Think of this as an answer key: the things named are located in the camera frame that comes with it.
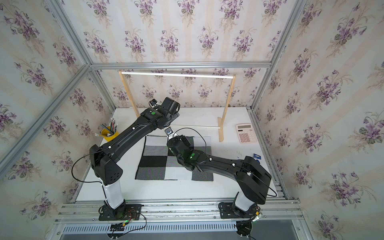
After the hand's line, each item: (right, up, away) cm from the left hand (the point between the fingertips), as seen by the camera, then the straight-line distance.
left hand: (176, 117), depth 83 cm
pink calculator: (+46, -11, +18) cm, 51 cm away
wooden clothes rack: (+30, -6, +22) cm, 38 cm away
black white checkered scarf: (-13, -28, +8) cm, 32 cm away
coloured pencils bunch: (-41, -6, +10) cm, 43 cm away
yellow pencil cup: (-47, -10, +10) cm, 49 cm away
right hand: (+1, -10, -3) cm, 11 cm away
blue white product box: (+50, -25, +10) cm, 57 cm away
